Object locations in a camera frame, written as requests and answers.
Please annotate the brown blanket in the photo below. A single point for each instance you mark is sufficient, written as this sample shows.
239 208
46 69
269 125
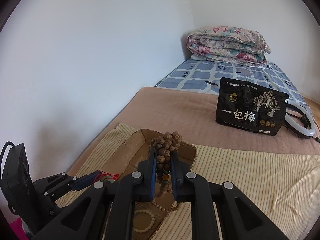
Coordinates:
175 112

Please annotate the cardboard box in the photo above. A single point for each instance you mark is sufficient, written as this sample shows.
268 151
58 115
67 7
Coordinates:
186 152

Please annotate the folded floral quilt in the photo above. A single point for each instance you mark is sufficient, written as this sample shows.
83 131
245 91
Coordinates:
225 47

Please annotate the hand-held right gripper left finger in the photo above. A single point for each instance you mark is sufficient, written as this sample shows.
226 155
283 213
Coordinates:
153 172

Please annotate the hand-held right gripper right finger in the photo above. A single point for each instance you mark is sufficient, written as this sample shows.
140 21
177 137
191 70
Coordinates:
175 175

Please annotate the blue checked bed sheet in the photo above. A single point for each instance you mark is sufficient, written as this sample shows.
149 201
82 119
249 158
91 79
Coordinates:
195 77

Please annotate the black snack bag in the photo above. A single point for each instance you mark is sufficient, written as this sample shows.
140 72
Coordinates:
250 110

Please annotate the pink cloth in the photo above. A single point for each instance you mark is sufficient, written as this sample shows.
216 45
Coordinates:
17 228

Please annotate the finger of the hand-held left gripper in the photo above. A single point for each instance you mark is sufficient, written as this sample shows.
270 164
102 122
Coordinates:
86 181

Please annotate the yellow striped cloth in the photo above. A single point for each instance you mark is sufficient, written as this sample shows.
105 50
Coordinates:
250 192

